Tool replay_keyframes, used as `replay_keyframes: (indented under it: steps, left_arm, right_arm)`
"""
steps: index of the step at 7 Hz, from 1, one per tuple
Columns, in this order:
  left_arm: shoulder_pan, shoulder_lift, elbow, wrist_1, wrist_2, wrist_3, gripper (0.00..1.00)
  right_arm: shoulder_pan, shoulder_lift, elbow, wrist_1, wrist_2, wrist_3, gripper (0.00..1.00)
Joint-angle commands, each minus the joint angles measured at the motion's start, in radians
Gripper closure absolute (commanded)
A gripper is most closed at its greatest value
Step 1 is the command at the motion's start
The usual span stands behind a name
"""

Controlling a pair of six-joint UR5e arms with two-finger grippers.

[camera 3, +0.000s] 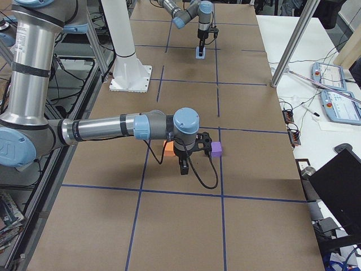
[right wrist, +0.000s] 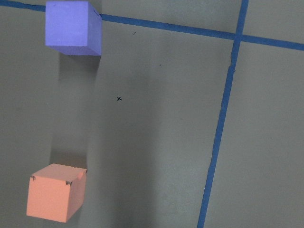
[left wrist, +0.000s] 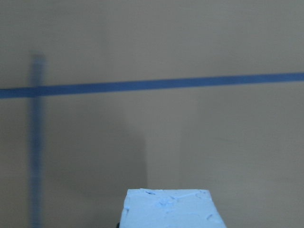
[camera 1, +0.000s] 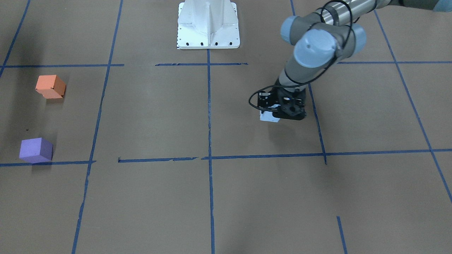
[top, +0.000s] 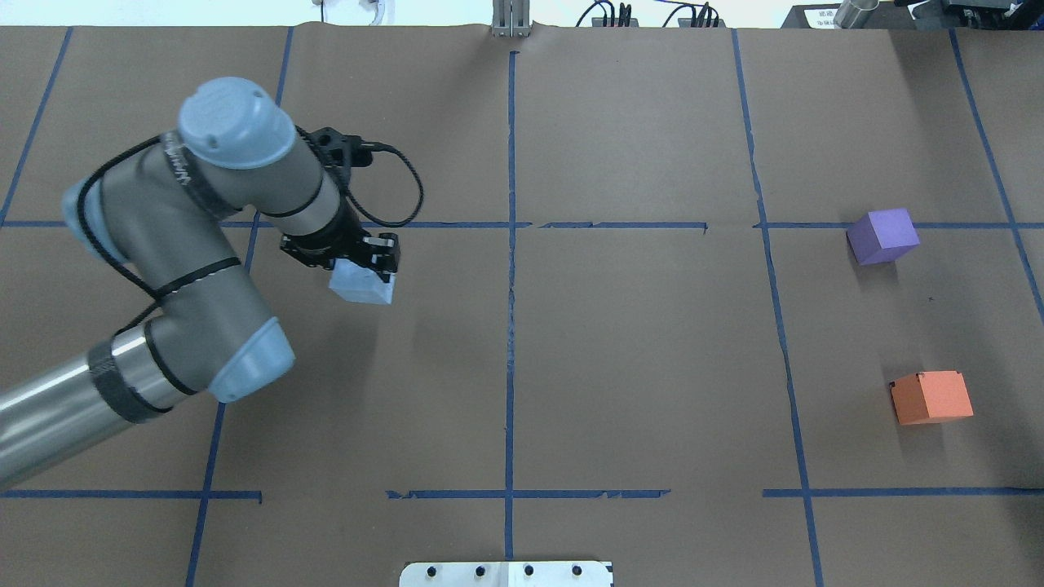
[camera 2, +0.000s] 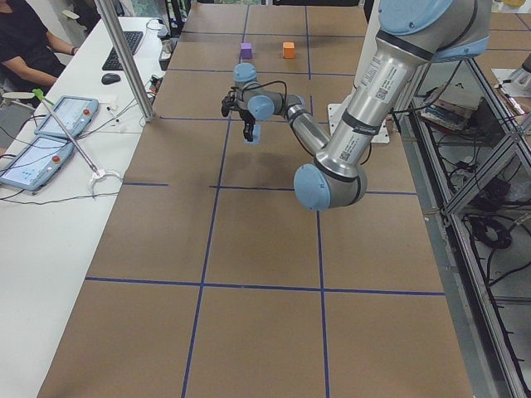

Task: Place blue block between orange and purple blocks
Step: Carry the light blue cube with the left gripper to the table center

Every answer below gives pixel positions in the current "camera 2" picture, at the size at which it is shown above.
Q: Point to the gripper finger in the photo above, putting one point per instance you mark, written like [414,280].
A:
[247,131]
[251,133]

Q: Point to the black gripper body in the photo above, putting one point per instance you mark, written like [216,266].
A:
[246,120]

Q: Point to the blue foam block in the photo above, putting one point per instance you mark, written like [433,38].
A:
[257,136]

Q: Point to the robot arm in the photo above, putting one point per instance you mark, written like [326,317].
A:
[410,34]

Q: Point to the purple foam block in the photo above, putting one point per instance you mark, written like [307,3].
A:
[246,51]

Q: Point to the orange foam block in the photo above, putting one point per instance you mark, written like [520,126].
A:
[288,50]

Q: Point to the metal cup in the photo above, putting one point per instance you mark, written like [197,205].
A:
[166,49]

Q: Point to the black computer mouse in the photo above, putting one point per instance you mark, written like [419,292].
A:
[110,78]

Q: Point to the upper teach pendant tablet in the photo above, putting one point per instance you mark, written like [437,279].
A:
[74,112]

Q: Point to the teach pendant tablet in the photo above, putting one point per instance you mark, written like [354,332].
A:
[74,112]
[37,163]

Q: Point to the lower teach pendant tablet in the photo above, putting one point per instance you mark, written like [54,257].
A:
[37,163]

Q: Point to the stack of books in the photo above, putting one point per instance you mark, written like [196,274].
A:
[451,106]

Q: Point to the metal reacher stick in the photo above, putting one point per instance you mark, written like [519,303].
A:
[98,173]

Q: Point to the seated person black shirt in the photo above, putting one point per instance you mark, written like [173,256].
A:
[29,49]

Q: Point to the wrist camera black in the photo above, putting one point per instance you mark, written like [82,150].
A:
[228,103]

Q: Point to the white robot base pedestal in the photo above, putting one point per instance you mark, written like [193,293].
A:
[335,115]

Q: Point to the aluminium frame post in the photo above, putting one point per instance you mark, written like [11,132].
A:
[109,17]

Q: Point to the aluminium side frame rack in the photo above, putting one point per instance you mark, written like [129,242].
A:
[474,184]

